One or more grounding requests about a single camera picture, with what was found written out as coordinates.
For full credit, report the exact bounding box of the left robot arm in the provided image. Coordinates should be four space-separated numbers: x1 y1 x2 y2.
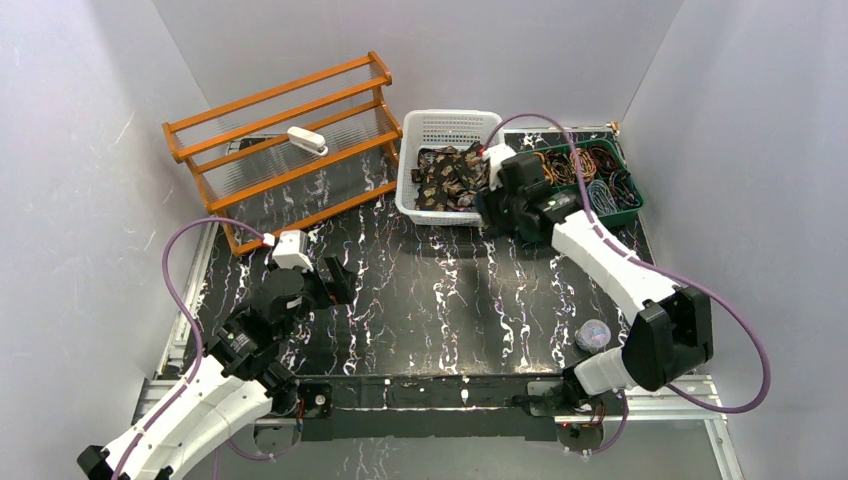
77 256 357 479

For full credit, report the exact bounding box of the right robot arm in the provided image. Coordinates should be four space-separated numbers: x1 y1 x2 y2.
475 145 713 399

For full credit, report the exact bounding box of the clear round tape roll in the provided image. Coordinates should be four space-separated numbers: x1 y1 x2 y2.
575 319 612 354

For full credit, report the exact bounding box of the rolled dark brown tie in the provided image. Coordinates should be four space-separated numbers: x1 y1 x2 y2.
542 151 577 186

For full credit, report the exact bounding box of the dark brown patterned tie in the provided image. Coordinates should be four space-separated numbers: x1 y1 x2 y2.
411 141 490 213

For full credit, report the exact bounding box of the rolled light blue tie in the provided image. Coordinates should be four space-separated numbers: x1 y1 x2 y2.
586 179 619 216

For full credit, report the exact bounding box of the rolled orange brown tie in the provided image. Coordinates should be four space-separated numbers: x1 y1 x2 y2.
572 148 597 183

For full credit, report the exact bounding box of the green divided tray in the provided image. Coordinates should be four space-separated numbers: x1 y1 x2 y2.
527 138 644 229

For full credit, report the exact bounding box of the rolled dark red tie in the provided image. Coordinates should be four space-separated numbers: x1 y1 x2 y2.
588 146 620 176

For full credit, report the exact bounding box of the rolled dark navy tie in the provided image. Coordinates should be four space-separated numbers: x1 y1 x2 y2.
608 169 642 210

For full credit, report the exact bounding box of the orange wooden rack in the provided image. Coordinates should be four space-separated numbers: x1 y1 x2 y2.
162 51 402 233

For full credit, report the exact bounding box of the white plastic basket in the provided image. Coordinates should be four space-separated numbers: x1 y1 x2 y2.
395 109 505 227

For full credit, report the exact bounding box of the white stapler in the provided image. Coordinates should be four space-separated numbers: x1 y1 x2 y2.
286 126 329 157

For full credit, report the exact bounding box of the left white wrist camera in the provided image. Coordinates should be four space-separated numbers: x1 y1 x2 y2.
272 230 314 272

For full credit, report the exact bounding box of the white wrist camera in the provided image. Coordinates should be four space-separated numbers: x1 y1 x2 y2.
272 230 314 272
482 143 517 177

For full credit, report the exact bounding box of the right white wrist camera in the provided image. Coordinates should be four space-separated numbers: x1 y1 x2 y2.
482 143 517 177

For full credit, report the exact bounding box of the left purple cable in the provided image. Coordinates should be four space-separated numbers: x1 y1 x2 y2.
109 218 303 480

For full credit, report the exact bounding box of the purple cable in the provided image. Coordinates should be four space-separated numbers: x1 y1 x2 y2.
482 113 773 457
109 218 303 480

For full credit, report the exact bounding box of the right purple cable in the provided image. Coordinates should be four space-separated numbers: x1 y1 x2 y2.
482 113 773 457

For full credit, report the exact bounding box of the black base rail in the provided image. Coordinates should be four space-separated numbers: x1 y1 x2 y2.
251 374 627 458

